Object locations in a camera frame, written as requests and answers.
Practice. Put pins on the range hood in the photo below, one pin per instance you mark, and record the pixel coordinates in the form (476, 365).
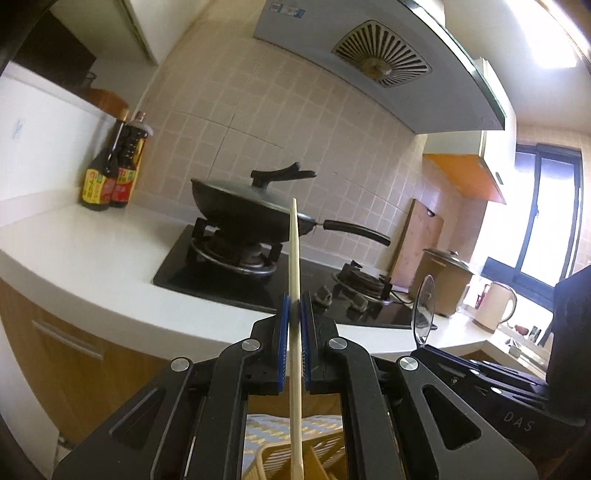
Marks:
(378, 69)

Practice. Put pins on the wooden cutting board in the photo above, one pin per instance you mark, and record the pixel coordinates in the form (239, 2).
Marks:
(418, 240)

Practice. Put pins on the dark wok lid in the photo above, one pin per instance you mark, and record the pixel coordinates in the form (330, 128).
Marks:
(231, 194)

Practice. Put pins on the beige rice cooker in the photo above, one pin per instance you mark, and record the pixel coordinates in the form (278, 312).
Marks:
(445, 281)

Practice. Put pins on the black gas stove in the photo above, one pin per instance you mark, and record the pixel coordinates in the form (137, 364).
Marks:
(221, 281)

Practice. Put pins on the black wok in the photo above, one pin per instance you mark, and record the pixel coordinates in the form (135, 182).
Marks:
(240, 226)

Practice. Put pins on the yellow plastic basket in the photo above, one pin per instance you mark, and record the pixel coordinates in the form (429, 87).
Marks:
(272, 457)

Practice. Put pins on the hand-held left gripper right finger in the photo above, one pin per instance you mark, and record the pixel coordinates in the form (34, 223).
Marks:
(308, 341)

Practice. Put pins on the wooden chopstick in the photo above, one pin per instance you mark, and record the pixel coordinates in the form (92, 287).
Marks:
(295, 277)

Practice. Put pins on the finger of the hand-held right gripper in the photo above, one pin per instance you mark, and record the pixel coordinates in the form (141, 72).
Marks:
(475, 385)
(480, 368)

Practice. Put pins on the dark soy sauce bottle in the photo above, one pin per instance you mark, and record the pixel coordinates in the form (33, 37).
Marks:
(98, 182)

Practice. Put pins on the patterned blue tablecloth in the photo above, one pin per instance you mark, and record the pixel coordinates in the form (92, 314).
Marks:
(258, 424)

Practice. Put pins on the cream electric kettle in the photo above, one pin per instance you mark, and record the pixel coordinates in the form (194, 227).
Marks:
(491, 307)

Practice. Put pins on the dark sauce bottle red label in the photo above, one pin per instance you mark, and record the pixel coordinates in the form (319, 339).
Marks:
(127, 180)

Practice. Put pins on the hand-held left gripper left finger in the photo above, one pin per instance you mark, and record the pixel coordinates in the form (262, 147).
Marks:
(284, 341)

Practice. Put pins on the dark framed window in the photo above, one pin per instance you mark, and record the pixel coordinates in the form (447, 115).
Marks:
(526, 240)

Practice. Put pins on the wooden base cabinet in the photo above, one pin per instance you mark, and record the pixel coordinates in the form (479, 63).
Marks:
(92, 369)

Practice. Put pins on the orange wall cabinet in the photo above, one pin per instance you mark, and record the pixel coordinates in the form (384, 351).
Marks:
(466, 175)

